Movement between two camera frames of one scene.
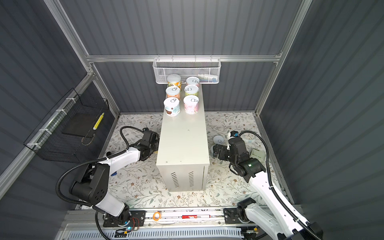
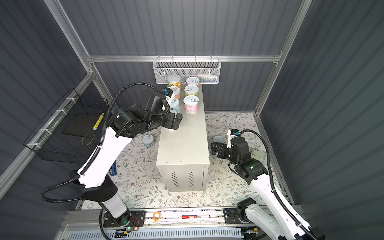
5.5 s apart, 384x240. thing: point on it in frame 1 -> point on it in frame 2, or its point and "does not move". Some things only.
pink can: x=191 y=103 does not move
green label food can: x=191 y=90 does not move
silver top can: x=172 y=106 does not move
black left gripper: x=156 y=144 -> x=169 y=123
